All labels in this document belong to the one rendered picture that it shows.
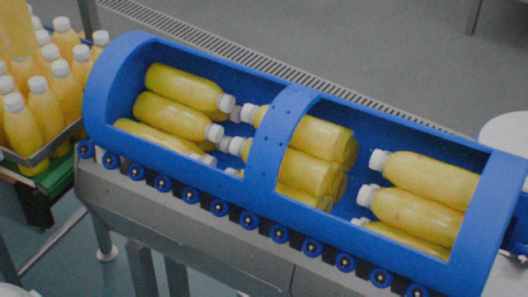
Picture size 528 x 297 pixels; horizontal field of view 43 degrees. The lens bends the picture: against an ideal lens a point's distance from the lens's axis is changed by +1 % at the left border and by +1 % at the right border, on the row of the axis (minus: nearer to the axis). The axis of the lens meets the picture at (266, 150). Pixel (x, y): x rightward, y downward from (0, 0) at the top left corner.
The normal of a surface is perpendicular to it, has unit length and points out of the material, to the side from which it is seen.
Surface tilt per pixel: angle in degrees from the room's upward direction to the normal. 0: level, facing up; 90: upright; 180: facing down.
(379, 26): 0
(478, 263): 70
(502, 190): 15
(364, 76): 0
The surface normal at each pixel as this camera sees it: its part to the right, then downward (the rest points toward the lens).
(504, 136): 0.00, -0.73
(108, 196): -0.47, 0.31
